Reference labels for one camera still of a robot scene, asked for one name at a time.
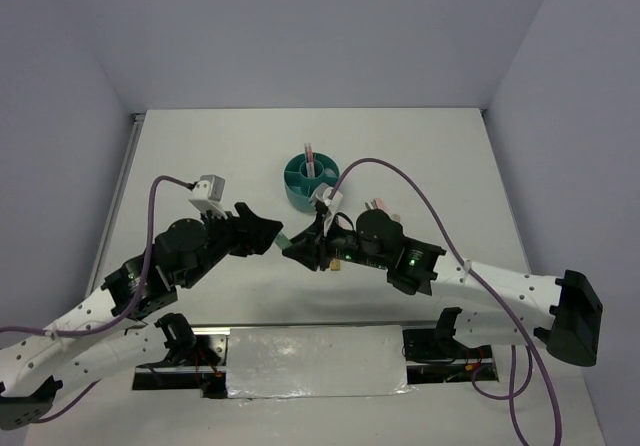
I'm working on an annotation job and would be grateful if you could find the teal round compartment organizer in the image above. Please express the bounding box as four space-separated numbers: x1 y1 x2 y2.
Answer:
283 153 340 213

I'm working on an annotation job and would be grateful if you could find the aluminium rail left edge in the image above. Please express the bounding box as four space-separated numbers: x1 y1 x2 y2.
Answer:
84 113 146 298

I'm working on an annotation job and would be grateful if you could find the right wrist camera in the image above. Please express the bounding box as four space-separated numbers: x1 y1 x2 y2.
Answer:
310 183 343 236

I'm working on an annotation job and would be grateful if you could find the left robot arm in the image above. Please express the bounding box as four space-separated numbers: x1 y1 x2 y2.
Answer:
1 202 283 431

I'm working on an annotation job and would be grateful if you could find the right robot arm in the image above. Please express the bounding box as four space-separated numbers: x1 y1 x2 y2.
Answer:
282 209 603 367

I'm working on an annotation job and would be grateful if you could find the silver foil sheet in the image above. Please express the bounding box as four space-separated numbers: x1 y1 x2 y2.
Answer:
226 325 410 399

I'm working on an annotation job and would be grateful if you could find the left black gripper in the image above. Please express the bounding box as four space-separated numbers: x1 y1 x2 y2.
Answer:
180 202 283 288

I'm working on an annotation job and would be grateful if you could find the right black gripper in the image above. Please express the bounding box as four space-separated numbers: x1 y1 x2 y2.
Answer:
282 211 389 271

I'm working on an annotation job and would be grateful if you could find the red pen clear barrel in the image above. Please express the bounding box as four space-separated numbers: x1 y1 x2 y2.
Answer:
306 144 316 179

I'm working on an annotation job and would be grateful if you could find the pink and grey stapler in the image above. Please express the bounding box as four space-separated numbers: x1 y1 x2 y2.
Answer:
365 198 389 213

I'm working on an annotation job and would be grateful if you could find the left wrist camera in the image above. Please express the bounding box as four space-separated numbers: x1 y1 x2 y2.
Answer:
189 175 226 217

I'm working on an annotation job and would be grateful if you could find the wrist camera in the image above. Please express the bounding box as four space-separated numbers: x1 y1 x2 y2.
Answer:
189 175 226 217
310 183 343 236

